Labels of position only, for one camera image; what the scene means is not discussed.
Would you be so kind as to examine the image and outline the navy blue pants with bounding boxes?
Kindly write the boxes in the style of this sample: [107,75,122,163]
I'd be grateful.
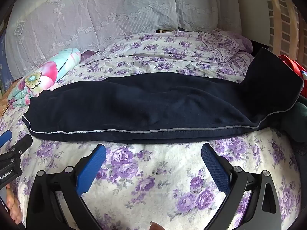
[22,48,305,142]

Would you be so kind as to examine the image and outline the purple floral bedsheet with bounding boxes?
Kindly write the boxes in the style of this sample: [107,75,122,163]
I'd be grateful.
[0,29,303,230]

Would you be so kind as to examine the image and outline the floral rolled pillow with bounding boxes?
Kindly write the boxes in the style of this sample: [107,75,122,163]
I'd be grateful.
[7,48,82,108]

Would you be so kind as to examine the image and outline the brick pattern curtain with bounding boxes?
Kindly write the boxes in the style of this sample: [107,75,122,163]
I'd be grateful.
[262,0,307,63]

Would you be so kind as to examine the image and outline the person's left hand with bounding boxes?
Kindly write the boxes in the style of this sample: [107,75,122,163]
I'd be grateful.
[5,184,23,224]

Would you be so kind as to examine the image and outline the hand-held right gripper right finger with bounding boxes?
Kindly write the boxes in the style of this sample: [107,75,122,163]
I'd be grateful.
[202,143,281,230]

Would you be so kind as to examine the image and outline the red and blue garment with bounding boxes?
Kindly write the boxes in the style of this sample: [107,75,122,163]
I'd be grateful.
[279,55,307,78]

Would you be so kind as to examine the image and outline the dark green garment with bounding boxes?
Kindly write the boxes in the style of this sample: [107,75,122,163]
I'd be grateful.
[294,102,307,149]

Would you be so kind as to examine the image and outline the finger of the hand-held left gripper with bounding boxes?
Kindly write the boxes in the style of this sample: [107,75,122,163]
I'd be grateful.
[8,134,33,155]
[0,130,12,145]

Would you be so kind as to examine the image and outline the wooden headboard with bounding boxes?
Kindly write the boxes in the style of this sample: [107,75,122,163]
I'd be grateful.
[0,81,22,115]

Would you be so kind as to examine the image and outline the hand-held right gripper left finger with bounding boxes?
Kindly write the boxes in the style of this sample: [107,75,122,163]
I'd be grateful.
[25,144,106,230]

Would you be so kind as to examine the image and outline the blue cloth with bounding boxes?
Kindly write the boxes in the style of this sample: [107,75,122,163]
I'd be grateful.
[0,34,15,84]

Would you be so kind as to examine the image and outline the purple floral pillow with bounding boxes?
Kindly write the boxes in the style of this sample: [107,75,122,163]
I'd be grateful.
[211,29,253,60]

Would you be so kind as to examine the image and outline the dark flat object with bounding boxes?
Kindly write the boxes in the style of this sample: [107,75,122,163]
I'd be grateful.
[155,28,190,33]

